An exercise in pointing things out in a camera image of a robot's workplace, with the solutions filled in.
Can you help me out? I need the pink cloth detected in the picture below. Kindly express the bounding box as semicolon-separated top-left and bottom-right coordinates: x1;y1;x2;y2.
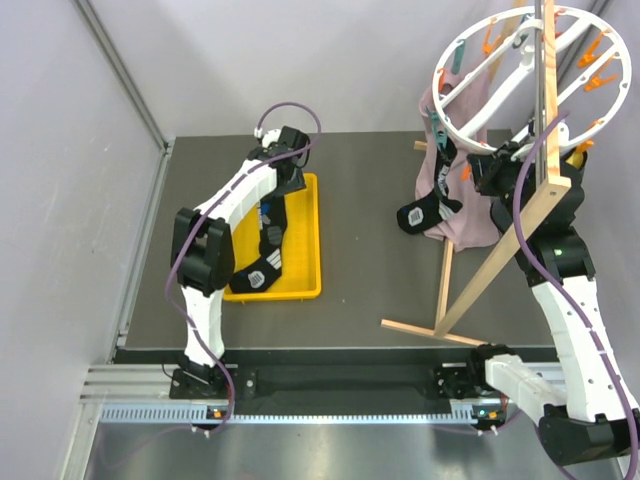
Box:
415;71;499;251

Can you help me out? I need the black yellow cloth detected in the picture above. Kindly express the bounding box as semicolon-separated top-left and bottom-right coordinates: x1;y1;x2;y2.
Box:
564;148;588;174

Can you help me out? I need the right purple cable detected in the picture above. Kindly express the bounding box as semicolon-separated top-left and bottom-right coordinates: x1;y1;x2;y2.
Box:
513;111;640;480

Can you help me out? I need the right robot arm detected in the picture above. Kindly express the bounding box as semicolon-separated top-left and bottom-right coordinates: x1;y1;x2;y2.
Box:
466;152;639;478

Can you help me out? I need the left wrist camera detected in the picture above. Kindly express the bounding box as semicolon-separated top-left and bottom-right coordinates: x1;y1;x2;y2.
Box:
254;126;291;152

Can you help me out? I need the teal clothespin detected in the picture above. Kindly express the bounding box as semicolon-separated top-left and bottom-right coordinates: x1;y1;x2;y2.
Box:
425;107;448;152

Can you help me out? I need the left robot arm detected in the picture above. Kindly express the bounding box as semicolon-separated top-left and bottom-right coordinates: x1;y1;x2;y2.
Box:
170;126;310;397

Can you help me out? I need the yellow plastic tray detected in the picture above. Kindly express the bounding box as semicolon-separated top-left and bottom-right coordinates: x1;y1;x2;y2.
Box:
224;173;322;304

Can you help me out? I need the black sock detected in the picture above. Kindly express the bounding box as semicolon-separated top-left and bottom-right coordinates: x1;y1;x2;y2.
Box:
229;196;288;294
396;142;463;235

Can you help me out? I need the wooden hanger stand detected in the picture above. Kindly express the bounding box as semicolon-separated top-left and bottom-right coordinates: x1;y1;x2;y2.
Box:
380;1;571;347

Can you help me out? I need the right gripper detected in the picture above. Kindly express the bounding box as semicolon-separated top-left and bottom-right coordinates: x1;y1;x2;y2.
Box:
468;141;541;232

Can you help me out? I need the white round clip hanger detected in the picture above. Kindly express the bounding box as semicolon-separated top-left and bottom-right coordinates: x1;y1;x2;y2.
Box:
432;6;632;154

